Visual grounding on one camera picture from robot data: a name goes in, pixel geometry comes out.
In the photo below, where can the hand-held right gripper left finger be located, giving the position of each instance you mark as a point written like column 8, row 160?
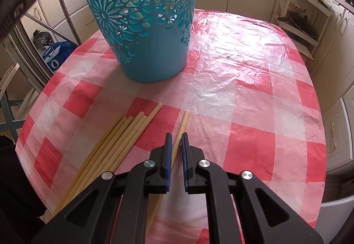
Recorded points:
column 166, row 161

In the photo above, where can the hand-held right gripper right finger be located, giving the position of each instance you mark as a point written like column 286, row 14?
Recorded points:
column 184, row 161

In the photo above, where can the single bamboo chopstick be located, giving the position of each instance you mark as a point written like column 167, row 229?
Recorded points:
column 182, row 125

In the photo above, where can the pile of bamboo chopsticks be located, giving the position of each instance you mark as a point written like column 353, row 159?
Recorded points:
column 110, row 147

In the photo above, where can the teal perforated plastic basket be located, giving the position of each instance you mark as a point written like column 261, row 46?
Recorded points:
column 155, row 61

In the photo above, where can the blue printed bag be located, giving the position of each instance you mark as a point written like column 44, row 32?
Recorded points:
column 55, row 55

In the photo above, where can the red white checked tablecloth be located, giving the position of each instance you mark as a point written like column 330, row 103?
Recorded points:
column 249, row 94

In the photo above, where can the white appliance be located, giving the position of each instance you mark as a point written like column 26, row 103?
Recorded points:
column 334, row 213

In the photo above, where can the cream cabinets with drawers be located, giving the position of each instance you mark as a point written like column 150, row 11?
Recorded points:
column 334, row 89

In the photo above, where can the black frying pan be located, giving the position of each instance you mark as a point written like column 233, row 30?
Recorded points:
column 300, row 25

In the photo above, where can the white shelf rack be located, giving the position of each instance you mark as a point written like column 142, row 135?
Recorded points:
column 318, row 11

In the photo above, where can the chrome chair frame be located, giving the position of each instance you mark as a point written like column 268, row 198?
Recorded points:
column 65, row 11

